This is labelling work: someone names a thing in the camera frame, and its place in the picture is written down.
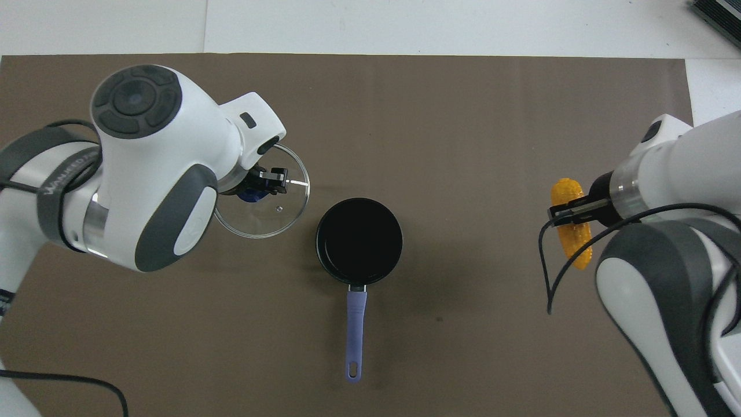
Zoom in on black velcro cable strap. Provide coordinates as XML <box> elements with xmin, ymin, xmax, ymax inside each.
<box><xmin>36</xmin><ymin>145</ymin><xmax>104</xmax><ymax>247</ymax></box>

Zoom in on glass lid purple knob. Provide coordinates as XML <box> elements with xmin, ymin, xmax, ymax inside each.
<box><xmin>213</xmin><ymin>143</ymin><xmax>311</xmax><ymax>239</ymax></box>

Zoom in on black pot purple handle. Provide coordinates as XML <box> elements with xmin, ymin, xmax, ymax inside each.
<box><xmin>316</xmin><ymin>197</ymin><xmax>403</xmax><ymax>384</ymax></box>

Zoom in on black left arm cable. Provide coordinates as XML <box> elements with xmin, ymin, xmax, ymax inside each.
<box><xmin>0</xmin><ymin>119</ymin><xmax>129</xmax><ymax>417</ymax></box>

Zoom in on yellow corn cob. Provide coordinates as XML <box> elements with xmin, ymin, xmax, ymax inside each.
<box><xmin>550</xmin><ymin>177</ymin><xmax>594</xmax><ymax>272</ymax></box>

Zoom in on dark grey ribbed device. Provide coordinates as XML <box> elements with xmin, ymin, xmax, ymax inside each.
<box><xmin>688</xmin><ymin>0</ymin><xmax>741</xmax><ymax>34</ymax></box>

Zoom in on brown table mat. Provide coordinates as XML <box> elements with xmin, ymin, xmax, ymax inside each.
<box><xmin>0</xmin><ymin>53</ymin><xmax>727</xmax><ymax>417</ymax></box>

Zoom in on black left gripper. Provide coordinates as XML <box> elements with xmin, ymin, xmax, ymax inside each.
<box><xmin>243</xmin><ymin>166</ymin><xmax>288</xmax><ymax>196</ymax></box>

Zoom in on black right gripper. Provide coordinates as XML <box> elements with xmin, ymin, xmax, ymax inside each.
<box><xmin>549</xmin><ymin>172</ymin><xmax>619</xmax><ymax>228</ymax></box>

